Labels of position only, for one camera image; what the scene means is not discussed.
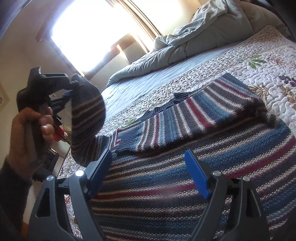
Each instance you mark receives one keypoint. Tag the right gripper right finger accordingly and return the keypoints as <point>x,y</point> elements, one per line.
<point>233,209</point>

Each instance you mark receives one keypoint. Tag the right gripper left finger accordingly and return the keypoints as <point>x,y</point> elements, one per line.
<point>49,219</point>

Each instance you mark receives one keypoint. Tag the striped knitted sweater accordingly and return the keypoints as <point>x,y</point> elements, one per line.
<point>148,192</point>

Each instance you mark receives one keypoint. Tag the left forearm dark sleeve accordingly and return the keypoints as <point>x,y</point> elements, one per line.
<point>14,193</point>

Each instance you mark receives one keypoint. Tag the person's left hand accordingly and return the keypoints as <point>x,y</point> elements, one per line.
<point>18,157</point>

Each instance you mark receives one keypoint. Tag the red box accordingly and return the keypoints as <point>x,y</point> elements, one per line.
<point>59,134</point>

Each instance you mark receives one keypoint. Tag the black bag on floor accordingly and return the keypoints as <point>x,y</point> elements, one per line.
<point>49,161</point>

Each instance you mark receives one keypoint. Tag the bright window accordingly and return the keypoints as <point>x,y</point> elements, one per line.
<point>88,31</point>

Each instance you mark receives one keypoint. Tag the floral quilted bedspread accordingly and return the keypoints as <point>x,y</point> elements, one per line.
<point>265,63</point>

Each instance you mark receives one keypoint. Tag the grey rumpled duvet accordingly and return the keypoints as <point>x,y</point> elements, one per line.
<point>215,24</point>

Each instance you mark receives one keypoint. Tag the framed picture on wall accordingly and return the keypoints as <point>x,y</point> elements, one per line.
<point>4,98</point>

